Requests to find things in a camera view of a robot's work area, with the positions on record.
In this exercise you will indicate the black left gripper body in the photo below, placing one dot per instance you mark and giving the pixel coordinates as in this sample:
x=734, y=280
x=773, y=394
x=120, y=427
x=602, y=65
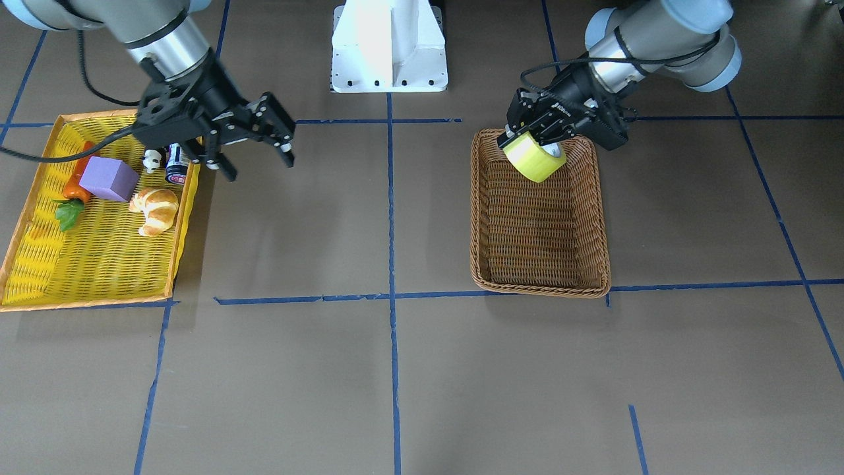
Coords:
x=572, y=88

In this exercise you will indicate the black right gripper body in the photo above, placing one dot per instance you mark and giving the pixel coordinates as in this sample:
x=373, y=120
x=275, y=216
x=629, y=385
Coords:
x=214, y=94

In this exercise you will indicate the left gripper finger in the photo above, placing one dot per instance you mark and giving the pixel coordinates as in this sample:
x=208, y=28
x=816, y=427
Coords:
x=554, y=133
x=510, y=139

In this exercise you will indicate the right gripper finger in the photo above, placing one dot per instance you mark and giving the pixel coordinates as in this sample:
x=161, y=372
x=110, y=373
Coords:
x=281, y=141
x=213, y=157

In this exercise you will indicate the yellow tape roll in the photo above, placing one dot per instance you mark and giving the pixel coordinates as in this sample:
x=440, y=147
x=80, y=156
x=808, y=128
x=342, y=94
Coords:
x=534, y=161

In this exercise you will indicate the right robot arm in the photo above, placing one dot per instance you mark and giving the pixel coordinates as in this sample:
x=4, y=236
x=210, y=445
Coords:
x=160, y=36

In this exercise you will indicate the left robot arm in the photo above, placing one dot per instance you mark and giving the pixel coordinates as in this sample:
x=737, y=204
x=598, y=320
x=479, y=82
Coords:
x=686, y=40

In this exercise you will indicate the brown wicker basket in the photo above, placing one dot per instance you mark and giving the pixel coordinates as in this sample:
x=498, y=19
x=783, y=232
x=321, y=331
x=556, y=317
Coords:
x=545, y=238

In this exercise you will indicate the yellow plastic basket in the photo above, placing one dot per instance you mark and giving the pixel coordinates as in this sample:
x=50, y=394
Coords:
x=102, y=260

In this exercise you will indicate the small drink can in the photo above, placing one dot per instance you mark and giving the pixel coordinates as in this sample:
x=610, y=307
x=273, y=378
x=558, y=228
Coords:
x=177, y=165

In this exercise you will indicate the toy panda figure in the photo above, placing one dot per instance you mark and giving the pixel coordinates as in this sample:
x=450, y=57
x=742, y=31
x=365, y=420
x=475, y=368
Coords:
x=152, y=160

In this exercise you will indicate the toy croissant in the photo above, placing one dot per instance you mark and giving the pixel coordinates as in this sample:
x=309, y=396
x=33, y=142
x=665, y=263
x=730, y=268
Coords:
x=159, y=206

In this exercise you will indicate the purple foam block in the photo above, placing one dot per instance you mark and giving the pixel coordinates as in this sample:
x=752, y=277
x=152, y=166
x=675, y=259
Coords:
x=110, y=179

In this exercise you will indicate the toy orange carrot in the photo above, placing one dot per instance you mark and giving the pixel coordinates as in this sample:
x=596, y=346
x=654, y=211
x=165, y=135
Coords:
x=75, y=197

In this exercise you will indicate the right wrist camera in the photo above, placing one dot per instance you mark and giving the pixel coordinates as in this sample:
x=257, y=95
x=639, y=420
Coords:
x=162, y=120

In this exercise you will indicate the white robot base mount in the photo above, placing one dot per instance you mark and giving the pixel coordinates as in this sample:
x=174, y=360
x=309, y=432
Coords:
x=388, y=47

